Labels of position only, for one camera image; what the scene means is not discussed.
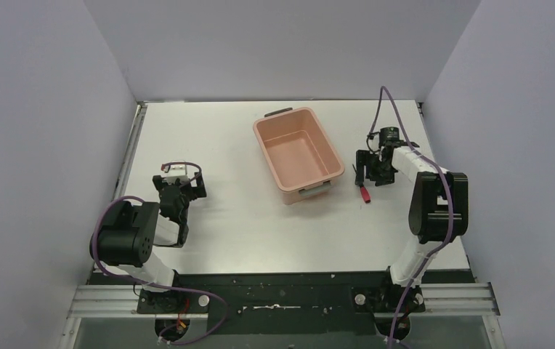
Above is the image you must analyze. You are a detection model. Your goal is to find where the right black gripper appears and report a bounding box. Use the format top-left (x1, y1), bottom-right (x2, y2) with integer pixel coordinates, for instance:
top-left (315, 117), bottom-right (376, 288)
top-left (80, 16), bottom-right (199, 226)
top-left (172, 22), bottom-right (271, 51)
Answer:
top-left (355, 150), bottom-right (392, 187)

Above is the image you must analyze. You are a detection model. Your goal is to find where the red handled screwdriver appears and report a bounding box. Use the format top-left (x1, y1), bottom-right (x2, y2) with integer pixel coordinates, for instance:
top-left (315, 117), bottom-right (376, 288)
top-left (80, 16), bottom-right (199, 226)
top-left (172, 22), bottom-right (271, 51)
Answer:
top-left (352, 164), bottom-right (371, 204)

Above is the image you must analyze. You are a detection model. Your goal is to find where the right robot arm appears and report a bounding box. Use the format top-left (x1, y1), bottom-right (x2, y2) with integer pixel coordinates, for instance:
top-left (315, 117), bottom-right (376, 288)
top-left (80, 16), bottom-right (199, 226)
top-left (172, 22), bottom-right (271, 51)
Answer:
top-left (353, 127), bottom-right (469, 289)

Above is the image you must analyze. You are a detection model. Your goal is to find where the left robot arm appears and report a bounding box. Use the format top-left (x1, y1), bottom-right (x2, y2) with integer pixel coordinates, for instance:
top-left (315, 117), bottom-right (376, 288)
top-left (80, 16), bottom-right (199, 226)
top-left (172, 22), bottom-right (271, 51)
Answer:
top-left (89, 171), bottom-right (207, 313)

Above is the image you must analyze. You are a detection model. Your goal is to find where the pink plastic bin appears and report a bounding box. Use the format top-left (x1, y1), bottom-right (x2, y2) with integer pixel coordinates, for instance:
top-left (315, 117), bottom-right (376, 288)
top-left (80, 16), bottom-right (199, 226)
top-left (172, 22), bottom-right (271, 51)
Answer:
top-left (253, 107), bottom-right (345, 205)

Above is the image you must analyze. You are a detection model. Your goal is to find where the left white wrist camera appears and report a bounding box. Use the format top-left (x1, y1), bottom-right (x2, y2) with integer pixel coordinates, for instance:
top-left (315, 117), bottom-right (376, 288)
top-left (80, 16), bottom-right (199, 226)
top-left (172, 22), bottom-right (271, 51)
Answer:
top-left (161, 164), bottom-right (189, 185)

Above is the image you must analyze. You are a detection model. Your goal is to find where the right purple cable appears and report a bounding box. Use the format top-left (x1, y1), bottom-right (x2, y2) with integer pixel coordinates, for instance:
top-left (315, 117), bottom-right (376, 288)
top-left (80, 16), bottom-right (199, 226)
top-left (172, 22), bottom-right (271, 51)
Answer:
top-left (373, 86), bottom-right (455, 349)

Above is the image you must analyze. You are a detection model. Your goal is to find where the aluminium left side rail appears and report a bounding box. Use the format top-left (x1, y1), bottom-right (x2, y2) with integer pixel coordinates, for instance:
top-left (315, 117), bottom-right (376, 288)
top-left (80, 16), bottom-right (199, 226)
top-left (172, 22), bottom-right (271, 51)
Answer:
top-left (113, 102), bottom-right (147, 199)

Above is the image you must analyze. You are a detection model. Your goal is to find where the aluminium rail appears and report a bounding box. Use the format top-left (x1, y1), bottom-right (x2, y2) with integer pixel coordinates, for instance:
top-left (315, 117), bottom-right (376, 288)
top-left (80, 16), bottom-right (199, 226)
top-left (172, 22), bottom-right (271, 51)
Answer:
top-left (58, 283), bottom-right (506, 348)
top-left (113, 102), bottom-right (147, 199)

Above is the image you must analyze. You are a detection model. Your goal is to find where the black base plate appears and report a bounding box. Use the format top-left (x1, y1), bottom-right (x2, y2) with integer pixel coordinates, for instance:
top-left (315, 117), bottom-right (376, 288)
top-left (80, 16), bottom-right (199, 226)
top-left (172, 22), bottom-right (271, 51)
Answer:
top-left (87, 269), bottom-right (476, 338)

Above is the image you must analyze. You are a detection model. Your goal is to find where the aluminium front rail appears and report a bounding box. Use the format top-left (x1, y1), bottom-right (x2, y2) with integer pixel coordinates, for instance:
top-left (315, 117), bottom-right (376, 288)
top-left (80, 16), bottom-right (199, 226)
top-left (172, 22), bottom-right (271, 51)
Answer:
top-left (58, 283), bottom-right (506, 348)

